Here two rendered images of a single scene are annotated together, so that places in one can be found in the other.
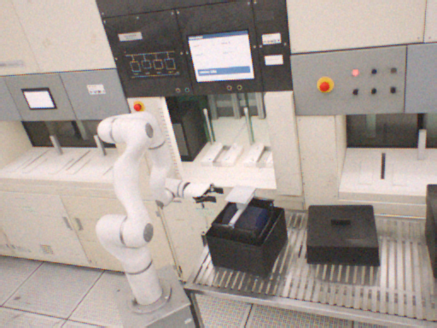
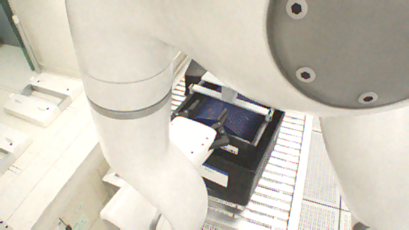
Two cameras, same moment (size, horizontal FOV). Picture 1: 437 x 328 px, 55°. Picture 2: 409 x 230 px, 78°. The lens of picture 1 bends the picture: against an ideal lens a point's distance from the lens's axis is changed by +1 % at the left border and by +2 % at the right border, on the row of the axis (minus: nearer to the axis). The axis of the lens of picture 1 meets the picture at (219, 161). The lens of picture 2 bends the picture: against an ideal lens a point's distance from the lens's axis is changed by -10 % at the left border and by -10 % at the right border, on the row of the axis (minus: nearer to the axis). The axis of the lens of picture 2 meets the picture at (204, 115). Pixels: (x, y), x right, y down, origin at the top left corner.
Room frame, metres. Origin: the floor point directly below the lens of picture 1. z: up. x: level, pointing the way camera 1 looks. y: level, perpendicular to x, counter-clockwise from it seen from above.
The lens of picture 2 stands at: (1.59, 0.49, 1.49)
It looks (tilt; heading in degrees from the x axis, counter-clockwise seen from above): 44 degrees down; 264
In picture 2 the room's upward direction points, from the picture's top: straight up
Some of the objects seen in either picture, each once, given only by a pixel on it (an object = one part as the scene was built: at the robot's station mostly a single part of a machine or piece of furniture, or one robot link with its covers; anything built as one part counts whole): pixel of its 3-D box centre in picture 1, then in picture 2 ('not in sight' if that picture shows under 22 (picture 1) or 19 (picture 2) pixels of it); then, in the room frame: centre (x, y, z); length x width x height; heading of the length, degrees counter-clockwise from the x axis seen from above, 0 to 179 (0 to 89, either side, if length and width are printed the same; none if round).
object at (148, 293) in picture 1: (143, 280); not in sight; (1.32, 0.41, 0.85); 0.19 x 0.19 x 0.18
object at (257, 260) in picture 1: (247, 236); (226, 137); (1.47, -0.06, 0.85); 0.28 x 0.28 x 0.17; 56
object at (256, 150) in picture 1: (265, 155); (43, 96); (2.09, -0.27, 0.89); 0.22 x 0.21 x 0.04; 154
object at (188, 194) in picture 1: (195, 191); (184, 145); (1.60, 0.13, 1.06); 0.11 x 0.10 x 0.07; 56
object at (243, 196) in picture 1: (245, 222); (227, 120); (1.47, -0.06, 0.93); 0.24 x 0.20 x 0.32; 146
